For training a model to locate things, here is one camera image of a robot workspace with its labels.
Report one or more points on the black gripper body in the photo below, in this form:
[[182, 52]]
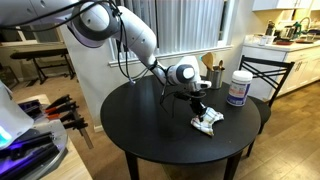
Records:
[[195, 100]]

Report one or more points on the white striped cloth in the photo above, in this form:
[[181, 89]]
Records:
[[208, 123]]

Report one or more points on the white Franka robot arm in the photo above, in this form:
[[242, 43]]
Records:
[[140, 36]]

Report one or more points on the metal utensil cup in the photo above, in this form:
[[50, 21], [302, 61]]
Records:
[[215, 80]]

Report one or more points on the white wipes canister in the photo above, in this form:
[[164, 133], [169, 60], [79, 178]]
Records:
[[239, 88]]

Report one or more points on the wooden spatula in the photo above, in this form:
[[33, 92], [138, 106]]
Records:
[[208, 60]]

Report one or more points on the wooden spoon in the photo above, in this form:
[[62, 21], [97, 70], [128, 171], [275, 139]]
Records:
[[221, 64]]

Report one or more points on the round black table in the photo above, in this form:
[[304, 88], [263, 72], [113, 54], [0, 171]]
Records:
[[150, 126]]

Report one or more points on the black wooden chair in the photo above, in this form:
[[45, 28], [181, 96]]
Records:
[[263, 108]]

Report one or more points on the white window blinds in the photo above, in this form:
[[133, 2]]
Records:
[[186, 23]]

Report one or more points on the dark bottle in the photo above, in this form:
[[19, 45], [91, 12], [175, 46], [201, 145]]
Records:
[[270, 28]]

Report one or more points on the white kitchen counter cabinet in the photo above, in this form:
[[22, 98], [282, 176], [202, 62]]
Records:
[[300, 66]]

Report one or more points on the red bowl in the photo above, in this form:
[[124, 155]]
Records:
[[284, 42]]

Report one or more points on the black orange clamp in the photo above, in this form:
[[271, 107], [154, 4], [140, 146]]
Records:
[[58, 100], [63, 108], [75, 123]]

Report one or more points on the white upper cabinets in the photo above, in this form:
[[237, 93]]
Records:
[[283, 4]]

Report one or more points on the wooden workbench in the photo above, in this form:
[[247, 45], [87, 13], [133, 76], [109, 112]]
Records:
[[70, 163]]

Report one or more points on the black keyboard on stand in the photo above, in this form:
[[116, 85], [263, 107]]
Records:
[[40, 54]]

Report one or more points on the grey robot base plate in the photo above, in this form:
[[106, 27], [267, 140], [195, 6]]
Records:
[[33, 150]]

